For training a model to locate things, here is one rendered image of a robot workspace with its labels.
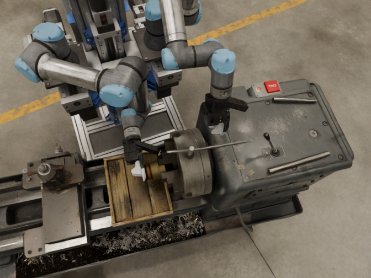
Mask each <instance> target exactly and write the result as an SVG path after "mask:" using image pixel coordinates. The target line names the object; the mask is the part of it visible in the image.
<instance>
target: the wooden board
mask: <svg viewBox="0 0 371 278"><path fill-rule="evenodd" d="M142 154H143V158H144V164H149V163H150V162H153V161H156V159H157V161H158V157H157V156H159V155H160V152H159V154H158V155H155V154H153V153H150V152H147V151H144V150H143V151H142ZM146 154H148V155H146ZM153 155H155V156H153ZM146 156H148V157H146ZM152 156H153V157H152ZM151 157H152V158H151ZM103 159H104V168H105V176H106V180H107V188H108V195H109V203H110V212H111V217H112V224H113V227H119V226H123V225H126V224H131V223H136V222H140V221H145V220H150V219H153V218H156V217H161V216H165V215H170V214H173V208H172V203H171V198H170V196H169V190H168V186H167V182H164V183H163V182H161V181H162V180H161V179H156V180H154V179H152V180H147V181H146V179H145V181H143V177H139V176H133V175H132V172H131V170H132V169H133V168H135V164H132V165H127V163H126V161H123V160H124V159H125V156H124V154H122V155H119V156H113V157H107V158H103ZM149 159H150V160H149ZM124 163H125V165H124ZM109 167H111V168H110V169H109ZM125 169H126V172H127V173H126V172H125ZM125 173H126V174H125ZM110 175H111V176H110ZM125 175H127V179H128V183H127V179H126V176H125ZM152 182H153V183H152ZM147 183H148V186H149V190H148V186H147ZM158 185H159V187H158ZM128 186H129V189H128ZM154 188H155V189H154ZM164 191H165V193H163V192H164ZM149 192H150V194H151V195H152V196H151V195H150V196H149ZM129 193H130V195H129ZM154 193H155V197H154ZM158 196H159V198H158ZM149 197H150V198H151V199H152V200H151V201H152V208H151V204H150V203H151V201H150V198H149ZM130 199H131V202H130ZM164 199H165V200H164ZM121 202H122V203H121ZM163 202H165V203H163ZM127 203H128V204H127ZM130 203H131V204H132V209H133V211H132V209H131V204H130ZM160 206H161V208H160ZM165 206H166V207H165ZM115 207H116V208H115ZM127 207H129V208H127ZM153 208H154V210H153V212H152V209H153ZM167 208H168V209H167ZM160 209H161V210H160ZM129 211H130V212H129ZM128 212H129V213H128ZM132 212H133V213H132ZM132 214H133V216H135V217H134V219H133V216H132ZM125 217H126V218H125ZM128 217H129V218H128ZM116 218H117V219H118V220H117V219H116ZM121 219H123V221H122V220H121ZM134 220H135V221H134ZM124 222H125V223H124Z"/></svg>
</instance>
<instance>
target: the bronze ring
mask: <svg viewBox="0 0 371 278"><path fill-rule="evenodd" d="M144 168H145V173H146V177H147V180H152V179H154V180H156V179H161V173H164V172H166V168H165V165H164V164H163V165H159V163H158V161H157V160H156V161H153V162H150V164H144Z"/></svg>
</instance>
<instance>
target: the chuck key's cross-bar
mask: <svg viewBox="0 0 371 278"><path fill-rule="evenodd" d="M247 142H252V140H251V139H248V140H242V141H236V142H229V143H223V144H219V145H212V146H206V147H198V148H194V151H201V150H205V149H212V148H218V147H225V146H230V145H237V144H241V143H247ZM178 152H189V148H186V149H175V150H168V151H166V153H178Z"/></svg>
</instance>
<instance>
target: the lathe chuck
mask: <svg viewBox="0 0 371 278"><path fill-rule="evenodd" d="M174 134H179V137H177V138H176V137H174V138H173V137H172V135H174ZM169 138H173V139H174V147H175V149H186V148H189V147H190V146H194V148H198V144H197V141H196V139H195V137H194V134H193V133H192V131H191V130H190V129H186V130H180V131H175V132H171V133H170V135H169ZM176 160H177V164H178V170H179V174H180V178H181V181H182V185H183V190H184V193H185V194H188V193H191V195H190V196H184V193H183V194H181V195H182V198H184V199H187V198H191V197H195V196H200V195H203V194H204V191H205V179H204V171H203V164H202V159H201V156H200V152H199V151H193V157H192V158H187V157H186V152H178V153H176Z"/></svg>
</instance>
